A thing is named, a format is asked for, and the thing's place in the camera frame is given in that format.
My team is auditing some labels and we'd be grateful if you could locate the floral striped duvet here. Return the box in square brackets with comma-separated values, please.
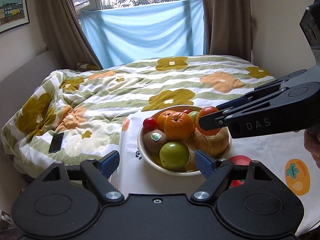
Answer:
[1, 55, 273, 178]

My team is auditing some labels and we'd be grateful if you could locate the framed wall picture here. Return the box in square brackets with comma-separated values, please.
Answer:
[0, 0, 30, 33]

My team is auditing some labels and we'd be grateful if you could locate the red cherry tomato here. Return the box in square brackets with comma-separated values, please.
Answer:
[183, 109, 193, 114]
[143, 118, 157, 131]

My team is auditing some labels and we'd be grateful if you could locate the green apple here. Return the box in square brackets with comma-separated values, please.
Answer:
[159, 142, 190, 171]
[188, 111, 199, 122]

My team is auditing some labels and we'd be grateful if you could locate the black smartphone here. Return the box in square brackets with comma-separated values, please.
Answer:
[48, 133, 65, 154]

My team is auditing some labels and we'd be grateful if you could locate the brown curtain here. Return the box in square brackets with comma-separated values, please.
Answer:
[35, 0, 102, 69]
[202, 0, 252, 61]

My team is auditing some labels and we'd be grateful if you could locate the grey headboard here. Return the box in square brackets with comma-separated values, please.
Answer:
[0, 49, 62, 131]

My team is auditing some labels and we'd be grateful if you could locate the yellow duck bowl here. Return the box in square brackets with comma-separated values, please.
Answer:
[137, 104, 232, 177]

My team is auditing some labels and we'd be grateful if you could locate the large russet apple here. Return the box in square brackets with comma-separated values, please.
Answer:
[190, 128, 229, 157]

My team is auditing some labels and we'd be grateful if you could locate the right brown curtain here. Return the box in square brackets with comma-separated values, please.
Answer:
[202, 0, 252, 61]

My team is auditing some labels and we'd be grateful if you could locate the person hand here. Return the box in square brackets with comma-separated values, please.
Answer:
[304, 130, 320, 168]

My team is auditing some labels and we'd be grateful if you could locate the blue sheet over window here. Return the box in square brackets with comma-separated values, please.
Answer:
[80, 0, 204, 69]

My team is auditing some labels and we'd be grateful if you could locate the left brown curtain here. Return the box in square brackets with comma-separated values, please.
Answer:
[35, 0, 102, 69]

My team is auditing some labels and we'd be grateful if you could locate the small orange mandarin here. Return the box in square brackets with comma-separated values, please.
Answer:
[164, 112, 195, 141]

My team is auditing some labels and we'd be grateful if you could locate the large orange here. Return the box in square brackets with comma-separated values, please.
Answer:
[157, 110, 175, 132]

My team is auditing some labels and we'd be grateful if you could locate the floral pillow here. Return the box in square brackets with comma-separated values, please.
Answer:
[76, 62, 101, 72]

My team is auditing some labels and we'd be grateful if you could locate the white fruit print cloth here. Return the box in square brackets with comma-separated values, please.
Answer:
[116, 108, 320, 238]

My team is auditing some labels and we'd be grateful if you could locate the brown kiwi with sticker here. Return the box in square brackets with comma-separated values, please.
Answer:
[143, 129, 170, 155]

